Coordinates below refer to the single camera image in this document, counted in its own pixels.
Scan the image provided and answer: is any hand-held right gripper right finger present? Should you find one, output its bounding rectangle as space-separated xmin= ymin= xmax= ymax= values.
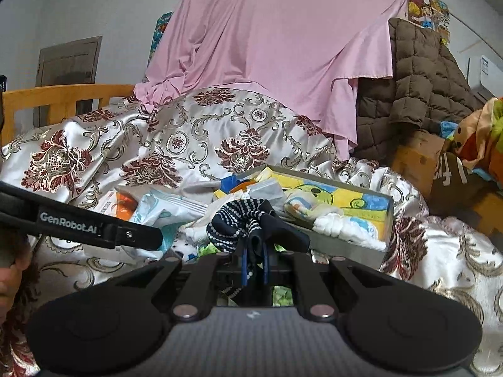
xmin=263 ymin=243 xmax=397 ymax=320

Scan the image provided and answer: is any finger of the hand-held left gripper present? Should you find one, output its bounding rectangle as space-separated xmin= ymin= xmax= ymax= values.
xmin=116 ymin=224 xmax=163 ymax=251

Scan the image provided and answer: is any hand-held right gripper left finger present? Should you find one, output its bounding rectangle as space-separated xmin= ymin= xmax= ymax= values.
xmin=110 ymin=243 xmax=249 ymax=320

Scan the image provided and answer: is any navy dotted sock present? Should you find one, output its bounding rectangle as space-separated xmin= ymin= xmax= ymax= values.
xmin=206 ymin=198 xmax=311 ymax=258

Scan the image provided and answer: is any striped pastel cloth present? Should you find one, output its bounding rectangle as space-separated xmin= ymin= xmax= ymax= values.
xmin=282 ymin=188 xmax=339 ymax=224

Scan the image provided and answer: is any blue and yellow cloth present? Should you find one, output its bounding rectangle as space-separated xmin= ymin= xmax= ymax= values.
xmin=213 ymin=175 xmax=252 ymax=201

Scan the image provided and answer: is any grey box with cartoon print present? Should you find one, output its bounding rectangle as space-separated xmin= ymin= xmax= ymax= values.
xmin=232 ymin=164 xmax=394 ymax=268

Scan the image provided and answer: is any white gauze cloth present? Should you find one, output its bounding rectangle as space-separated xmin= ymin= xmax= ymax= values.
xmin=312 ymin=211 xmax=388 ymax=250

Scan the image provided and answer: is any person's left hand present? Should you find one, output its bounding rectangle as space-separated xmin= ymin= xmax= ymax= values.
xmin=0 ymin=245 xmax=36 ymax=325

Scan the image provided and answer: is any green snack packet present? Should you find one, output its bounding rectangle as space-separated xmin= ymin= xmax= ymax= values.
xmin=196 ymin=243 xmax=295 ymax=308

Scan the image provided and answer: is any light blue wipes packet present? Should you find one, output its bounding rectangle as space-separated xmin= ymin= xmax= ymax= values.
xmin=130 ymin=188 xmax=209 ymax=228

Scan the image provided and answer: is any white and orange carton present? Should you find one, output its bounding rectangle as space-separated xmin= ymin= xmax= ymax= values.
xmin=96 ymin=189 xmax=139 ymax=221

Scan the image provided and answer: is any white black-dotted cloth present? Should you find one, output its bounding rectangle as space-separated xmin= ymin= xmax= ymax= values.
xmin=173 ymin=230 xmax=205 ymax=264

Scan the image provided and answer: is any floral satin blanket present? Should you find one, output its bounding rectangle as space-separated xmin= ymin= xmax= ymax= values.
xmin=0 ymin=86 xmax=503 ymax=377

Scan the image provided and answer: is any brown bag with white print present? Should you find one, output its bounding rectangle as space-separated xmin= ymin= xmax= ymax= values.
xmin=430 ymin=151 xmax=496 ymax=209

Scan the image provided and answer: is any pink bed sheet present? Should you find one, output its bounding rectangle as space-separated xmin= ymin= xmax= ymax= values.
xmin=134 ymin=0 xmax=409 ymax=158

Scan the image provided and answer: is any brown quilted jacket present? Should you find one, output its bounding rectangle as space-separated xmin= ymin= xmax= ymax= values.
xmin=354 ymin=18 xmax=488 ymax=163

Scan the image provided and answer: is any colourful cloth pile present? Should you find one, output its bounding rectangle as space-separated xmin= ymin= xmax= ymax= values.
xmin=440 ymin=96 xmax=503 ymax=193

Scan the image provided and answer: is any white air conditioner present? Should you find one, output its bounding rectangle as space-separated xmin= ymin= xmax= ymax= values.
xmin=467 ymin=56 xmax=503 ymax=101

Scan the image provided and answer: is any grey wall panel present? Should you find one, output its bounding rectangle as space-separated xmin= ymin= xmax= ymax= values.
xmin=33 ymin=36 xmax=103 ymax=126

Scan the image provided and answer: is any wooden bed frame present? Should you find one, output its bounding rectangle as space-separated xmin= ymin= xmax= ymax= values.
xmin=391 ymin=129 xmax=503 ymax=240

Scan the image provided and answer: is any teal floral wall poster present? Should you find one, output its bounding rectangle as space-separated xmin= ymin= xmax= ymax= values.
xmin=148 ymin=11 xmax=174 ymax=67

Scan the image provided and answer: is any cartoon wall poster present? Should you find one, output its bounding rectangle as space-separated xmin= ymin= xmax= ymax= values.
xmin=405 ymin=0 xmax=450 ymax=44

